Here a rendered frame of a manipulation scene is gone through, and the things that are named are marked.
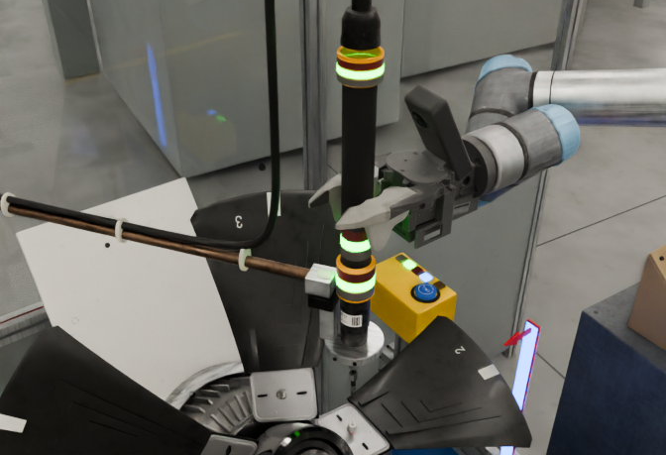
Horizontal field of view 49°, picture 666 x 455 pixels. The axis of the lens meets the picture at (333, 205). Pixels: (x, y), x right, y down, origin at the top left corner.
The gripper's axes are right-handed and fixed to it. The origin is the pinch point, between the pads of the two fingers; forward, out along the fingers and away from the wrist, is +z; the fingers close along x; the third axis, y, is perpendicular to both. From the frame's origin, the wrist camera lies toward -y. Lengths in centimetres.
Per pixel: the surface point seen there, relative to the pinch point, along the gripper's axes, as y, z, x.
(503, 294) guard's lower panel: 121, -122, 70
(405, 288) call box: 48, -37, 28
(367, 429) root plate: 36.7, -5.0, -1.0
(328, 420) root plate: 36.3, -1.6, 2.9
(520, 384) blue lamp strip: 49, -37, -1
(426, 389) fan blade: 37.0, -16.3, 0.0
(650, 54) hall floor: 154, -435, 218
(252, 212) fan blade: 12.8, -1.7, 20.4
